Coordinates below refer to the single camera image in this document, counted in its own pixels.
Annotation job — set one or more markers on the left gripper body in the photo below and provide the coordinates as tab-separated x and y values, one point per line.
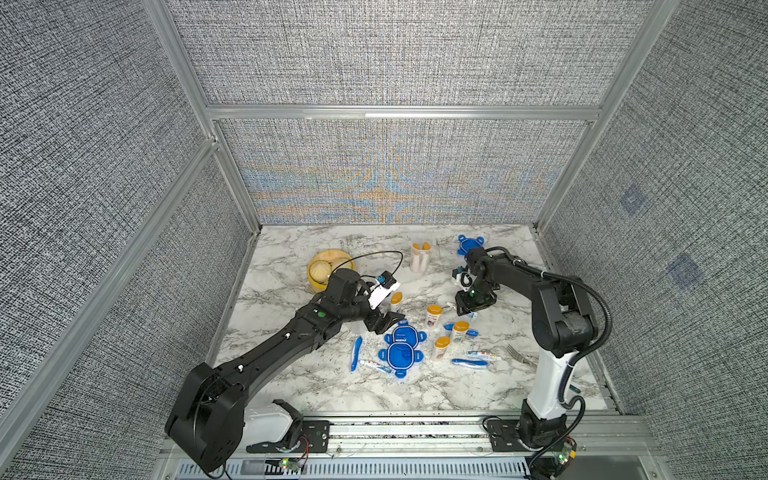
375	321

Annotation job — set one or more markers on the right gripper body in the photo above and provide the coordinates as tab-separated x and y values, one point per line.
472	299

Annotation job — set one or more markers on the blue lid back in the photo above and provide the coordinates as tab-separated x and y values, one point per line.
466	244

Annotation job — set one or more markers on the blue lid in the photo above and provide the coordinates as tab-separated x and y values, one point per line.
406	333
400	357
466	244

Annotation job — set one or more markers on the orange cap bottle small back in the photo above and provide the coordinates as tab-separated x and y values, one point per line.
425	255

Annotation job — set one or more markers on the clear container back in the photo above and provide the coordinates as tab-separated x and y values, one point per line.
420	257

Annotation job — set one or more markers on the clear container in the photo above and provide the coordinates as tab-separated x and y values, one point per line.
420	257
357	328

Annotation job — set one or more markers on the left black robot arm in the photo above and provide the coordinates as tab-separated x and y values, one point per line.
207	419

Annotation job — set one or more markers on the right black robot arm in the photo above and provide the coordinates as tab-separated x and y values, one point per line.
569	321

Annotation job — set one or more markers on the clear container front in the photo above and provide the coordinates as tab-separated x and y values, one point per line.
357	328

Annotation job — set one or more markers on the blue lid upper centre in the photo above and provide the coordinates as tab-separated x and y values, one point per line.
406	333

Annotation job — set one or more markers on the blue lid lower centre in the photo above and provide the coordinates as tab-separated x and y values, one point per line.
400	357

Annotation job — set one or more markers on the toothpaste tube front left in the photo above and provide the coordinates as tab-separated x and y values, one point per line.
376	366

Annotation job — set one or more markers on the orange cap bottle front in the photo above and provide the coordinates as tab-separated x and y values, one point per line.
440	347

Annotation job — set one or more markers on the toothpaste tube right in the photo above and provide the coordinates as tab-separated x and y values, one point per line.
482	355

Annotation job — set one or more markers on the left steamed bun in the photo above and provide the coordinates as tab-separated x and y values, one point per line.
320	271

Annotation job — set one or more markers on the yellow bamboo steamer basket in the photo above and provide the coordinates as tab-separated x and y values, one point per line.
337	258

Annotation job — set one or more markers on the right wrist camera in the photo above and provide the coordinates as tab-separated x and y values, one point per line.
462	278

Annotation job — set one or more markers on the green handled fork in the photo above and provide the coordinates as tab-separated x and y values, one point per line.
521	357

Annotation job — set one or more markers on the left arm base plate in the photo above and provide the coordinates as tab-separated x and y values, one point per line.
312	437

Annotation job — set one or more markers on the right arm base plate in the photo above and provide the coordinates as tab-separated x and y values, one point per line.
510	433

